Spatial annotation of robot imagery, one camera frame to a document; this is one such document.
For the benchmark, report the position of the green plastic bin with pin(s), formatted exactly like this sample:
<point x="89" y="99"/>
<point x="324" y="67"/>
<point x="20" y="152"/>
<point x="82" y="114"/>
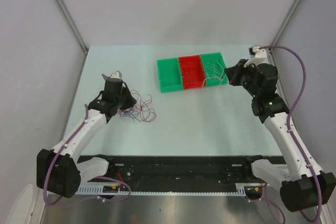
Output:
<point x="170" y="76"/>
<point x="214" y="68"/>

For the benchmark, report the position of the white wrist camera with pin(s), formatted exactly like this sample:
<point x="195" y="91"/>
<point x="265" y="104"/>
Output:
<point x="258" y="54"/>
<point x="116" y="75"/>

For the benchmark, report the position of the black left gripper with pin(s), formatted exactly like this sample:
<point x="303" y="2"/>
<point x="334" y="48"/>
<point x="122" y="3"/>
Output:
<point x="131" y="100"/>

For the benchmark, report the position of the slotted grey cable duct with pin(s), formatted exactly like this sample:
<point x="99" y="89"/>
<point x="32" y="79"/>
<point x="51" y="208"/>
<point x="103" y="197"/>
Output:
<point x="106" y="190"/>

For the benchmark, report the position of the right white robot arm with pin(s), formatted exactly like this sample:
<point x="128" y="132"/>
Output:
<point x="304" y="184"/>

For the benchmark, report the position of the right aluminium frame post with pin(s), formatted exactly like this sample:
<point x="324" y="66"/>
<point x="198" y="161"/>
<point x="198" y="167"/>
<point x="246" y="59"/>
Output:
<point x="285" y="23"/>

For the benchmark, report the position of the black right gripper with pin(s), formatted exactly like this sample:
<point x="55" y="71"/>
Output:
<point x="233" y="73"/>

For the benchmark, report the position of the left green plastic bin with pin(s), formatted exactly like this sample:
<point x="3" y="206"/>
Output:
<point x="170" y="76"/>

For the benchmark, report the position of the left aluminium frame post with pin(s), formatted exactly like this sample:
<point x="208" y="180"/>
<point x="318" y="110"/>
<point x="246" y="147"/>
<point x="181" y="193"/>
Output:
<point x="71" y="24"/>

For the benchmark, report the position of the right green plastic bin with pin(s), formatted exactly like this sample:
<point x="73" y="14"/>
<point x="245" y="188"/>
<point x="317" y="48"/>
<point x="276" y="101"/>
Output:
<point x="214" y="68"/>

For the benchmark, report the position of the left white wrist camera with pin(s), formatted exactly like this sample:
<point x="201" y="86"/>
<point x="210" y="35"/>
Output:
<point x="116" y="75"/>

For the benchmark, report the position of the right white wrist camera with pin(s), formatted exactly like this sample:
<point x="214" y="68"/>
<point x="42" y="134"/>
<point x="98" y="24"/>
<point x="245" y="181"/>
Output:
<point x="258" y="54"/>

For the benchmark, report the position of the aluminium frame post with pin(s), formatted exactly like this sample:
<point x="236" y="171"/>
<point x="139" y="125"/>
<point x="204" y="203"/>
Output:
<point x="71" y="24"/>
<point x="285" y="23"/>

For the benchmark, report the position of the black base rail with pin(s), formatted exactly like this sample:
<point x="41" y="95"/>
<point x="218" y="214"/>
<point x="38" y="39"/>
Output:
<point x="181" y="173"/>

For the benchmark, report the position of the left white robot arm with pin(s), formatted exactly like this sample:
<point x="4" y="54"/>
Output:
<point x="58" y="169"/>

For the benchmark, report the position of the red plastic bin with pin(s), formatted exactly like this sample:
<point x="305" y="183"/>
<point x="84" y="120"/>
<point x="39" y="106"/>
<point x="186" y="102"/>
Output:
<point x="192" y="70"/>

